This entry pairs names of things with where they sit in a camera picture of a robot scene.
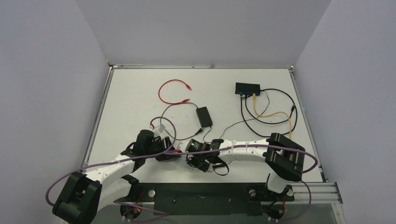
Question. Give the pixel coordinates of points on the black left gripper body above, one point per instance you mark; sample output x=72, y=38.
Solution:
x=159, y=144

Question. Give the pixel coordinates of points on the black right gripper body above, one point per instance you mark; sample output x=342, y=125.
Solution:
x=192, y=158

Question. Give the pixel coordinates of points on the white square network box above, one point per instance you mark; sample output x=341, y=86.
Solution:
x=183, y=164

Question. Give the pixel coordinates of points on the black ribbed network switch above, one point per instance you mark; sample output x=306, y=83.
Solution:
x=247, y=89

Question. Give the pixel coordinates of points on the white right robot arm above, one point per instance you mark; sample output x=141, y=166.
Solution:
x=284, y=156

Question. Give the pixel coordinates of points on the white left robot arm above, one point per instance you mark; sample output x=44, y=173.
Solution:
x=84, y=194

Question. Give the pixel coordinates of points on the black power brick adapter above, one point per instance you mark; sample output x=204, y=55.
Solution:
x=204, y=117

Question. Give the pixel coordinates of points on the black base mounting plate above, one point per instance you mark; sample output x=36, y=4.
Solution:
x=208, y=198

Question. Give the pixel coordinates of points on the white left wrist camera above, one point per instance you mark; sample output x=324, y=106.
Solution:
x=160, y=129

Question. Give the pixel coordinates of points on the aluminium frame rail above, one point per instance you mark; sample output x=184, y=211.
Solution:
x=98, y=117

